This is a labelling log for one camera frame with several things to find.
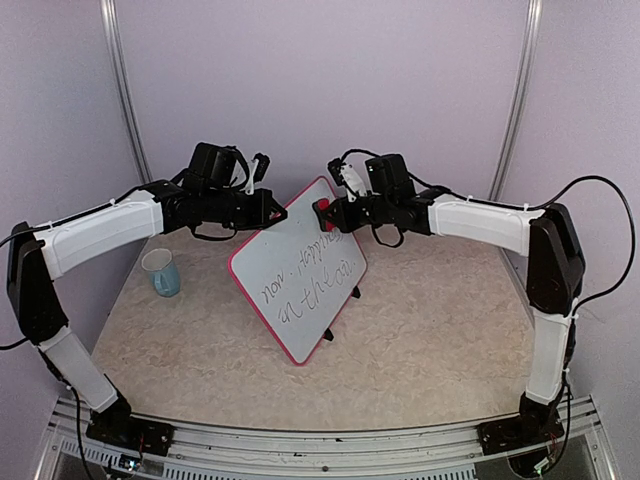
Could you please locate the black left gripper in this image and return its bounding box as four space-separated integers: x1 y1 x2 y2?
204 187 289 231

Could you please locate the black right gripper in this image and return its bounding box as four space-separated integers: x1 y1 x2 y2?
321 193 394 233

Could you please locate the red black whiteboard eraser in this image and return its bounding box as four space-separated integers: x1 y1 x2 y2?
312 198 330 221

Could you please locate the pink framed whiteboard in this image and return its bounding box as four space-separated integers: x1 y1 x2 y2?
227 176 367 366

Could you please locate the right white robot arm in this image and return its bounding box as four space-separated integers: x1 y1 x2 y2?
313 153 586 444

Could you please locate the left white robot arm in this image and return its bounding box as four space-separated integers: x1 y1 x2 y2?
3 143 287 445

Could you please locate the light blue ceramic mug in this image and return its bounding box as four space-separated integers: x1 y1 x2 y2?
141 248 181 298

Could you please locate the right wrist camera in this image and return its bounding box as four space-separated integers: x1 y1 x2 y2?
327 158 367 202

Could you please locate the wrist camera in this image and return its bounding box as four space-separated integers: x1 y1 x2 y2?
244 153 270 195
327 158 367 202

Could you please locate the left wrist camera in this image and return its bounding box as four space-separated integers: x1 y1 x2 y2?
244 153 270 195

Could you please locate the wire whiteboard easel stand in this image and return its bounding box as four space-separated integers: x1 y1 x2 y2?
322 284 365 344

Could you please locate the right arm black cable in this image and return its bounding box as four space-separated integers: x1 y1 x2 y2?
339 148 637 306

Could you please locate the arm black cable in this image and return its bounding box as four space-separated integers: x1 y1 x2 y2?
0 144 251 351
339 148 637 306

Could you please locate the front aluminium rail base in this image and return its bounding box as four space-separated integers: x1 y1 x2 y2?
33 397 621 479

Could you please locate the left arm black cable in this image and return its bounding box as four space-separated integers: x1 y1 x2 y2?
0 144 251 351

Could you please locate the left aluminium frame post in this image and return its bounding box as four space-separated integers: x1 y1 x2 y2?
99 0 153 183

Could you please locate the aluminium frame post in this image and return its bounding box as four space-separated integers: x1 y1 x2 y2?
99 0 153 183
489 0 544 200

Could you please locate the right aluminium frame post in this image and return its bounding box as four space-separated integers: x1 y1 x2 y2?
489 0 544 200

